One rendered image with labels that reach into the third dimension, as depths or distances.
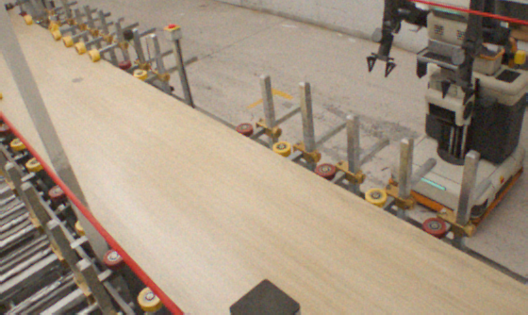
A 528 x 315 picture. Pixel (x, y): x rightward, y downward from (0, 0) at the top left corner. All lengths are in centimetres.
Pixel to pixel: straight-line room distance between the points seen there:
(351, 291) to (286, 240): 31
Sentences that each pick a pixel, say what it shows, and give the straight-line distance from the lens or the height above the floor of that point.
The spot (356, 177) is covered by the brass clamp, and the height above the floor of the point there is 83.
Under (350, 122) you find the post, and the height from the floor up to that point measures 109.
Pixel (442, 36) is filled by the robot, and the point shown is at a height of 113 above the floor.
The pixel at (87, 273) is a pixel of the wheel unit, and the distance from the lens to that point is 145.
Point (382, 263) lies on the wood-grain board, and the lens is 158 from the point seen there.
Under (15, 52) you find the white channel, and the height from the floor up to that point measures 167.
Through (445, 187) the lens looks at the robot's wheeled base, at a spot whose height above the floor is 26.
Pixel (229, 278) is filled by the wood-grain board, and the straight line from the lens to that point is 158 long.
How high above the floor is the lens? 210
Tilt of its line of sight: 34 degrees down
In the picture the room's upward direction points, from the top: 9 degrees counter-clockwise
